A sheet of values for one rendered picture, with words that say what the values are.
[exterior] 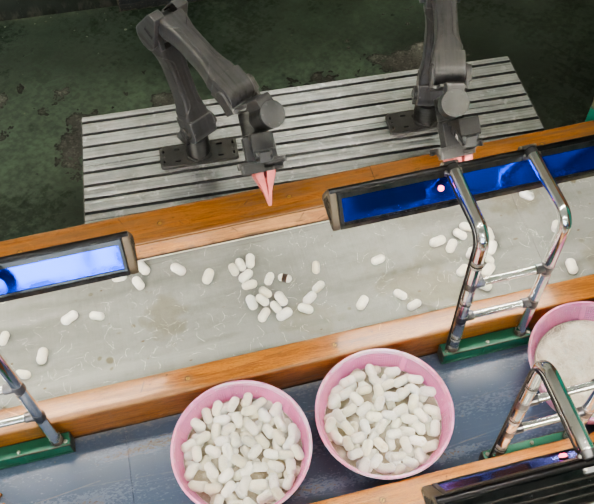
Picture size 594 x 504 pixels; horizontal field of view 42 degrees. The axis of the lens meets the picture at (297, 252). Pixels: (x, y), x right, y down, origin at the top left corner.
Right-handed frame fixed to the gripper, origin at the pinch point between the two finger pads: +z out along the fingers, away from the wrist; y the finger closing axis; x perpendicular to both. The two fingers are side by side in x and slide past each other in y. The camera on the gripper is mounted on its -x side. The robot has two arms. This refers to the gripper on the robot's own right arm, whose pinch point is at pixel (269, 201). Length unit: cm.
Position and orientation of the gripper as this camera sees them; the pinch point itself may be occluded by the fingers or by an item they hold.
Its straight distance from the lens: 169.2
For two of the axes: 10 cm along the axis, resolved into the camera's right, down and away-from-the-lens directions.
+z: 2.0, 9.7, 1.0
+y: 9.7, -2.1, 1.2
